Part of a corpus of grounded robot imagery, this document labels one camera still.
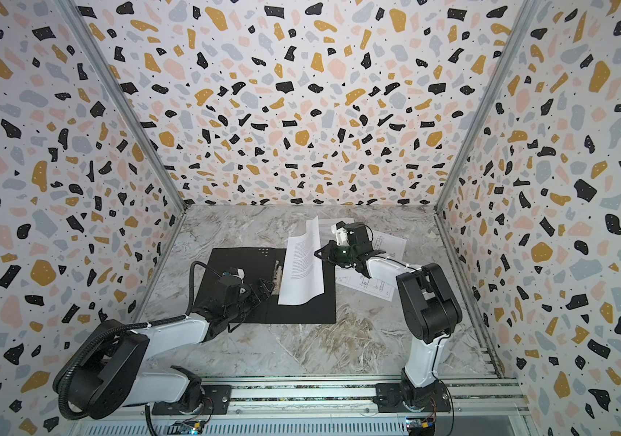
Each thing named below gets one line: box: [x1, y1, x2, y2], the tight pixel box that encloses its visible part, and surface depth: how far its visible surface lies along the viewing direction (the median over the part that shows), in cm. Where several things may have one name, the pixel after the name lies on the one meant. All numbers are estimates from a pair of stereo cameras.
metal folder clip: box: [271, 259, 283, 296], surface depth 102 cm
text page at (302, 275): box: [277, 216, 326, 307], surface depth 98 cm
